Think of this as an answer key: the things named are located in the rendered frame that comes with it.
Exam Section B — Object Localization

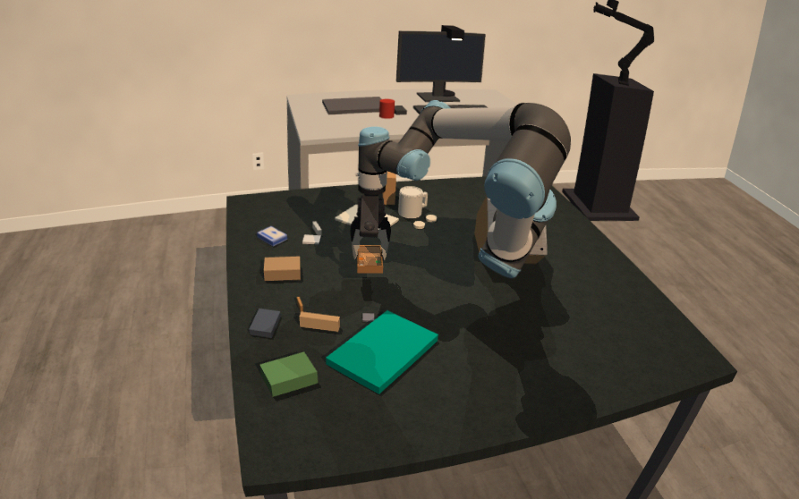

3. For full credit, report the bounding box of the cream mug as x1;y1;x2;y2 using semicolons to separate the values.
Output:
398;186;428;218

